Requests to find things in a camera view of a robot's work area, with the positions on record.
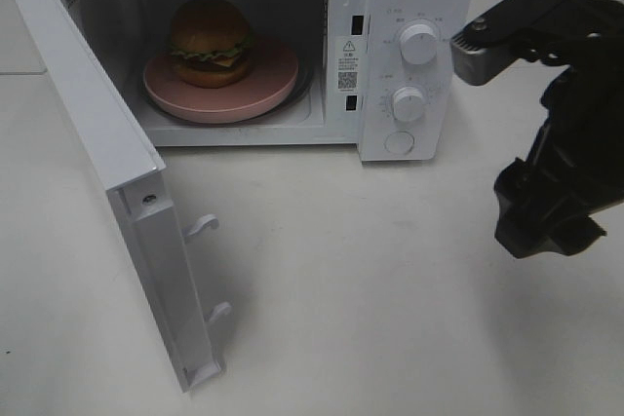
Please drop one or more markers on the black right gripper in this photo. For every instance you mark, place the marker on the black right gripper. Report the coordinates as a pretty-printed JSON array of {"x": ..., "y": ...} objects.
[{"x": 575, "y": 165}]

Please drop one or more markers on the round white door button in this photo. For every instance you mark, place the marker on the round white door button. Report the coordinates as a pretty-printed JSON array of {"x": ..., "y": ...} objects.
[{"x": 399, "y": 143}]

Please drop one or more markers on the pink round plate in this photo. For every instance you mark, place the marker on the pink round plate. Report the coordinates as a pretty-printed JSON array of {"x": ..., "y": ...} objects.
[{"x": 268, "y": 53}]

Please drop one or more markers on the white microwave door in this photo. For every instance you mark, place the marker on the white microwave door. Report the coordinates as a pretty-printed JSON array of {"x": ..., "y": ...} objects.
[{"x": 131, "y": 173}]

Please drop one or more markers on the burger with lettuce and cheese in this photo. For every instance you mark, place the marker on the burger with lettuce and cheese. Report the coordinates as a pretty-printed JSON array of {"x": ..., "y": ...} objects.
[{"x": 210, "y": 44}]

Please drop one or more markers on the lower white timer knob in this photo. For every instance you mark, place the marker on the lower white timer knob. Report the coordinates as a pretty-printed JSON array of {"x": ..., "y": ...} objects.
[{"x": 408, "y": 104}]

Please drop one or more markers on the upper white power knob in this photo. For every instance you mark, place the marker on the upper white power knob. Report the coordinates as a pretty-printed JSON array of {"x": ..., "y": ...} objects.
[{"x": 418, "y": 42}]

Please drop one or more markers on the white microwave oven body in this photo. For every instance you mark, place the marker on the white microwave oven body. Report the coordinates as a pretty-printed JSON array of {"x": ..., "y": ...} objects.
[{"x": 349, "y": 46}]

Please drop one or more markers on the glass microwave turntable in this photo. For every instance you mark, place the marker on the glass microwave turntable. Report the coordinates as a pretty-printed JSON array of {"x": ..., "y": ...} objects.
[{"x": 302, "y": 89}]

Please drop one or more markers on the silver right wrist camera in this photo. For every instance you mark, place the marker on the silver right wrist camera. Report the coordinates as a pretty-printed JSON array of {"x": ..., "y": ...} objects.
[{"x": 486, "y": 45}]

